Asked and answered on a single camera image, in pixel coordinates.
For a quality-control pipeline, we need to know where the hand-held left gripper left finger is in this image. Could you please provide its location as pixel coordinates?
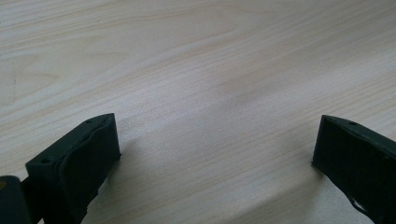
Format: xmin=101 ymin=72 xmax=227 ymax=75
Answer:
xmin=25 ymin=113 xmax=121 ymax=224

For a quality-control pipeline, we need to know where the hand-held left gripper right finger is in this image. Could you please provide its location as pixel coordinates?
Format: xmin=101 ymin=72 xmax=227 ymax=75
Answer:
xmin=311 ymin=114 xmax=396 ymax=224

